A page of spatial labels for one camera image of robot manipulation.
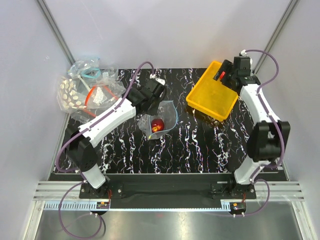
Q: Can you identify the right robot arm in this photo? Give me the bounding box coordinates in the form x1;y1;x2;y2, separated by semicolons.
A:
214;55;291;199

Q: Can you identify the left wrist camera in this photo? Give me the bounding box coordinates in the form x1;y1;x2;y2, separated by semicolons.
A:
149;74;166;86

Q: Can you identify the yellow plastic tray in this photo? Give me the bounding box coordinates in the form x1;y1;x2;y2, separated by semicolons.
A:
186;61;238;122

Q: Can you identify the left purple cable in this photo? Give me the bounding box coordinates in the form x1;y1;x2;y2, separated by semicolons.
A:
54;61;156;238

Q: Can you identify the purple cable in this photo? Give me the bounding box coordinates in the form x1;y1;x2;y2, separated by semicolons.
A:
243;49;287;216
54;61;156;238

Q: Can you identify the clear blue-zip bag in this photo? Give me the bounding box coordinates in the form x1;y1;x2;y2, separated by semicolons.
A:
137;100;178;141
67;56;119;87

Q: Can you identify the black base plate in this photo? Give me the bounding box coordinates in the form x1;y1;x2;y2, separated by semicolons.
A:
79;173;257;210

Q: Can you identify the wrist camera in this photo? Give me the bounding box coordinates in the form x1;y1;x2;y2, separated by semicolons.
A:
149;74;166;86
239;49;253;65

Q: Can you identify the clear red-zip bag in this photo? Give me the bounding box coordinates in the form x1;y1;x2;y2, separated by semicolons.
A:
70;81;126;124

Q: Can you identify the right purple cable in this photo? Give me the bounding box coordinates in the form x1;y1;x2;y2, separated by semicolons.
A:
243;49;287;216

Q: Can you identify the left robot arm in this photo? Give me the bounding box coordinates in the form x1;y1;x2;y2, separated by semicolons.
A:
62;78;167;198

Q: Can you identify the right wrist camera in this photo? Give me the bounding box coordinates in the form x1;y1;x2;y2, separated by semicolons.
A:
239;49;253;65

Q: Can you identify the polka dot bag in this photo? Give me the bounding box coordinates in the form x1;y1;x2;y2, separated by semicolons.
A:
57;76;89;114

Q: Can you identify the dark red apple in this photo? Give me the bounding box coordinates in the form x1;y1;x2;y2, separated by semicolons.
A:
151;118;165;133

